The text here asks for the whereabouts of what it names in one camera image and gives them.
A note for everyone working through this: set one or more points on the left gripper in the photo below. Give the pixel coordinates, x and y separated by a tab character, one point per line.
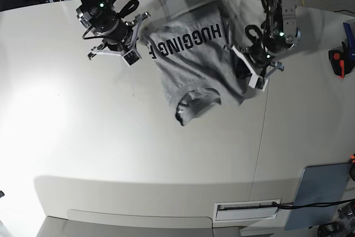
238	64

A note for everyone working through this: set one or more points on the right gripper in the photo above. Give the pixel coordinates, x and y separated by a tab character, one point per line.
119	36

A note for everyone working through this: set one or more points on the grey T-shirt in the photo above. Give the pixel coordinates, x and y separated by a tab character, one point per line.
194	57

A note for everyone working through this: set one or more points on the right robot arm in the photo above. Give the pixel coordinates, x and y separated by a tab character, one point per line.
102	21

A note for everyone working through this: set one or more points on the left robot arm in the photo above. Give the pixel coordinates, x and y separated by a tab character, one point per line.
278	33

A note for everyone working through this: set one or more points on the black and red clamp tool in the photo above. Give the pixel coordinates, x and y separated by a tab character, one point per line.
342	61

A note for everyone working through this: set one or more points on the orange black tool at edge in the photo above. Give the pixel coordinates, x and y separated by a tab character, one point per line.
352	167

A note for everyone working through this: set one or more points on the grey blue tablet board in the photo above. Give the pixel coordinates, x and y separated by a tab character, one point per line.
319	184

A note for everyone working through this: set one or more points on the black device bottom right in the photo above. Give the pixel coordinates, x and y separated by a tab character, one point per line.
330	229

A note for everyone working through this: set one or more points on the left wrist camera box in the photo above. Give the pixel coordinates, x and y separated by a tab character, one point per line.
258	82

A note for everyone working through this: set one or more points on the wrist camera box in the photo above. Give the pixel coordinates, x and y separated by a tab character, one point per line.
131	57
258	82

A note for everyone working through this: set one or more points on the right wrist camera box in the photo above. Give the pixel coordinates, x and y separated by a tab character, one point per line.
131	57

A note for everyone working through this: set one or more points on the blue handled tool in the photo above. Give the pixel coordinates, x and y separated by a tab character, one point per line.
350	35

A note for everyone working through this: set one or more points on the white table cable grommet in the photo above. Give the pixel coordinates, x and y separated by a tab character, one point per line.
245	211

